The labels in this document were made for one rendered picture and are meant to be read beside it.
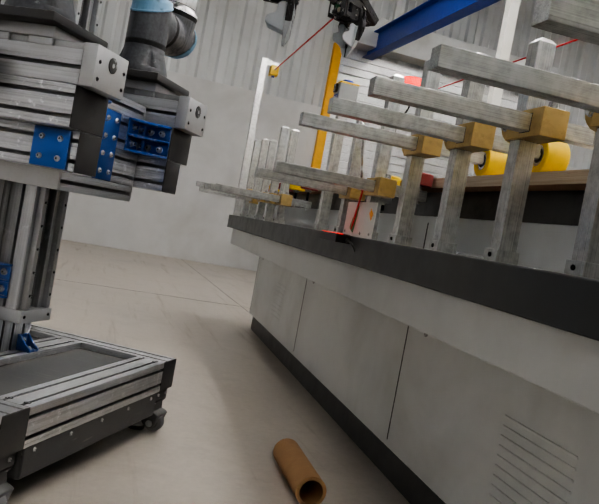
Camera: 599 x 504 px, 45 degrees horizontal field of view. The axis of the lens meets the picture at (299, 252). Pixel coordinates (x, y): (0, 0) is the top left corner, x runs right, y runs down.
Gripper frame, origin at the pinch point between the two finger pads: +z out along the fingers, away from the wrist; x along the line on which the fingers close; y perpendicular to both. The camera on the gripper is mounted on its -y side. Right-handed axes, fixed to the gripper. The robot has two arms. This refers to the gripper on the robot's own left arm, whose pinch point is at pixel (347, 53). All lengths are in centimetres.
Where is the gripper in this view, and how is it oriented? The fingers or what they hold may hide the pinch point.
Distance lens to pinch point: 212.9
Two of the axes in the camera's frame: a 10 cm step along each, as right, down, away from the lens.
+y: -6.8, -1.0, -7.2
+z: -1.7, 9.8, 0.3
